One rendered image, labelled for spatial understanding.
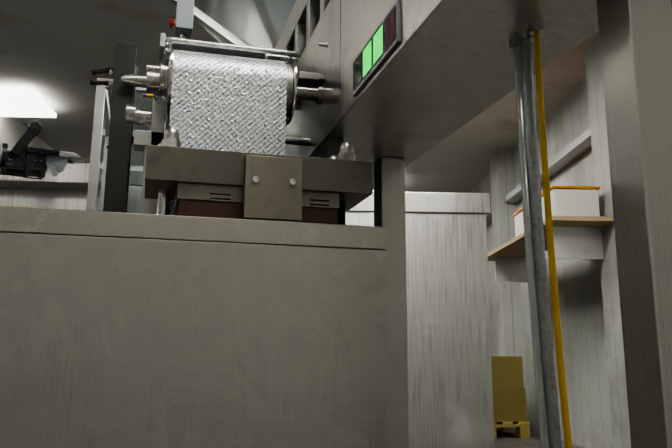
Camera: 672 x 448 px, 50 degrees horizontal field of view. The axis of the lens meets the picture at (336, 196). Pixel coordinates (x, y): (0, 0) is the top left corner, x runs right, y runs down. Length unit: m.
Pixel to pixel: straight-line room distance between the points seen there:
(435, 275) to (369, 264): 3.67
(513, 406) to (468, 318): 2.15
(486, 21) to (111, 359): 0.74
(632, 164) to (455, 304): 4.07
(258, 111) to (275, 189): 0.30
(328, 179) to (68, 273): 0.46
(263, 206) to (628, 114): 0.63
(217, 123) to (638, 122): 0.88
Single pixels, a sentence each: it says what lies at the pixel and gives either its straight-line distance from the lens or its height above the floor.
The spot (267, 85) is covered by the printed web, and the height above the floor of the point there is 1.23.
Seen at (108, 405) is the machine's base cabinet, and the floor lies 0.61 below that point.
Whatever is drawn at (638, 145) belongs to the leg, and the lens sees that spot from 0.86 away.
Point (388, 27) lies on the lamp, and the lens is 1.18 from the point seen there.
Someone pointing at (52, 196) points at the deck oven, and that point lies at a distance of 6.64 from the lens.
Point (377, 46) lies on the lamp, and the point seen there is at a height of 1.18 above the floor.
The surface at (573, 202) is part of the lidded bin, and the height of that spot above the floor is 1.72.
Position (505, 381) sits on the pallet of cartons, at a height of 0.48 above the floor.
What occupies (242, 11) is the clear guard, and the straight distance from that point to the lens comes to 2.40.
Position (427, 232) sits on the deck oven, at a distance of 4.92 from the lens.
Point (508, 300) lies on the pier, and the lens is 7.81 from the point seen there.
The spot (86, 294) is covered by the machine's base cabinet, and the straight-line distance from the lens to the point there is 1.17.
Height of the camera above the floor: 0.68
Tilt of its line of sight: 13 degrees up
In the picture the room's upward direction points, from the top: straight up
